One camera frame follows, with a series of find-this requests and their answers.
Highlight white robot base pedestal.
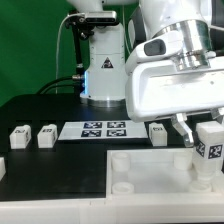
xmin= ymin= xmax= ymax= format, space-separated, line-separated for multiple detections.
xmin=80 ymin=24 xmax=128 ymax=107

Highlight white cable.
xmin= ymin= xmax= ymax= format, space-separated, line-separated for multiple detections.
xmin=54 ymin=12 xmax=86 ymax=95

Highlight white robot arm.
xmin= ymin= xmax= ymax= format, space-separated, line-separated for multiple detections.
xmin=126 ymin=0 xmax=224 ymax=147

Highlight grey camera on mount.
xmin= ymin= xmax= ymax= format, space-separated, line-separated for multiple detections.
xmin=65 ymin=10 xmax=120 ymax=28

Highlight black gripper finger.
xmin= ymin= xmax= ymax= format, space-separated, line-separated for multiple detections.
xmin=171 ymin=113 xmax=194 ymax=147
xmin=211 ymin=107 xmax=224 ymax=125

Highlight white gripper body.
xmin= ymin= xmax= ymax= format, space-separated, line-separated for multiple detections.
xmin=126 ymin=38 xmax=224 ymax=122

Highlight white block at left edge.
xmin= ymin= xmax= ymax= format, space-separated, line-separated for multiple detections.
xmin=0 ymin=157 xmax=6 ymax=181

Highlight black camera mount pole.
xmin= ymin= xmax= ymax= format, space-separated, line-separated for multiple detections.
xmin=72 ymin=23 xmax=84 ymax=93

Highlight white square tabletop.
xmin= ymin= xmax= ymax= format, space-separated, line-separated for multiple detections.
xmin=106 ymin=148 xmax=224 ymax=198

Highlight white sheet with AprilTags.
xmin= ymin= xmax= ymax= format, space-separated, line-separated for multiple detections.
xmin=59 ymin=120 xmax=147 ymax=140

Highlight black cables at base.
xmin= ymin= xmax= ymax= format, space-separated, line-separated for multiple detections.
xmin=35 ymin=75 xmax=84 ymax=95

